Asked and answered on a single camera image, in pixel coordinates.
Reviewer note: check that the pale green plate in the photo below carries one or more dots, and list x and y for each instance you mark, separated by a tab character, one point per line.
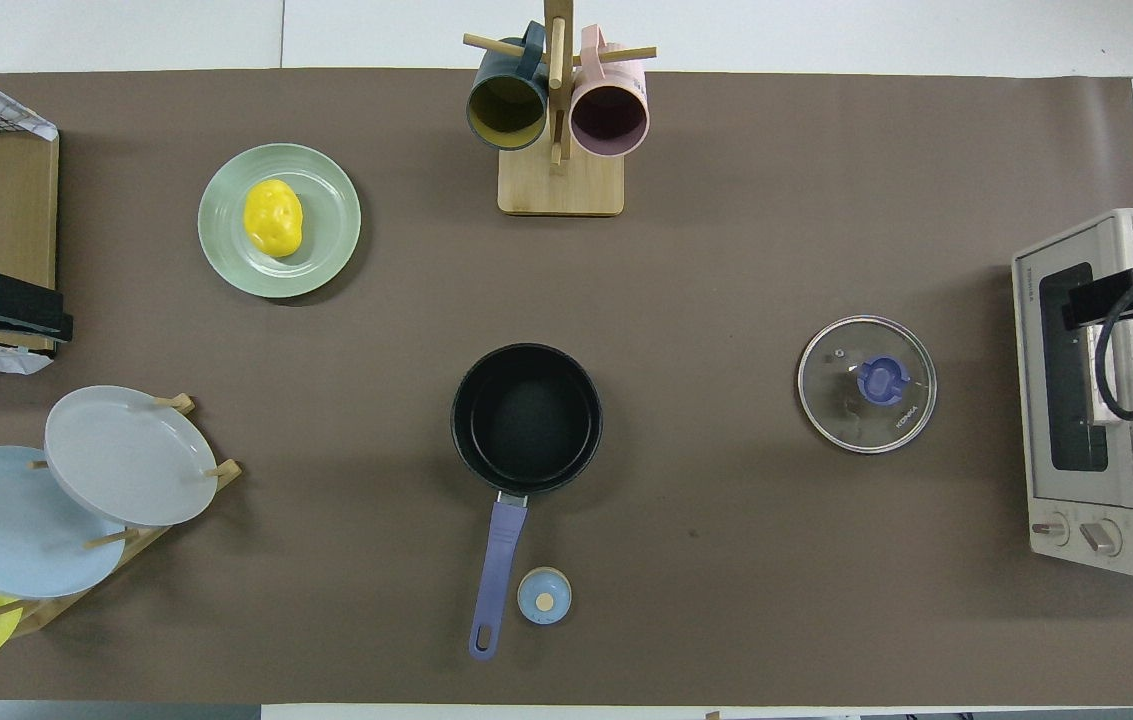
326	180

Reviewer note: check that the brown table mat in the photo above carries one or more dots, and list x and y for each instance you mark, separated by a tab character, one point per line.
326	600

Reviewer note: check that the light blue plate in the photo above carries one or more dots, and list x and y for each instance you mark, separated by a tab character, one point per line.
6	530

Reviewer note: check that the dark blue mug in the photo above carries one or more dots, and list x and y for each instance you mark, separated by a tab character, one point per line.
506	105

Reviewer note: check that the toaster oven knob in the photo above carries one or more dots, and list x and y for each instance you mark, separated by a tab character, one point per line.
1100	537
1050	529

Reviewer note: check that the grey plate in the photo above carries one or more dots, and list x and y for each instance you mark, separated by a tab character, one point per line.
126	455

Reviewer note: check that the wooden plate rack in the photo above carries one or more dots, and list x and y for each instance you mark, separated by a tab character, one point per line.
56	605

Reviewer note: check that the pink mug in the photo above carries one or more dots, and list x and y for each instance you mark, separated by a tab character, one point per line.
609	115

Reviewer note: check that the wooden mug tree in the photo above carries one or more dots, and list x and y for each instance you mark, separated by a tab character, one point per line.
561	185

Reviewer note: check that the yellow potato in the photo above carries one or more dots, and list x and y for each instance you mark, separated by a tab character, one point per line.
273	218

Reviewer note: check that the glass lid blue knob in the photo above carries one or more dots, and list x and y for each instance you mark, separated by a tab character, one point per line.
866	385

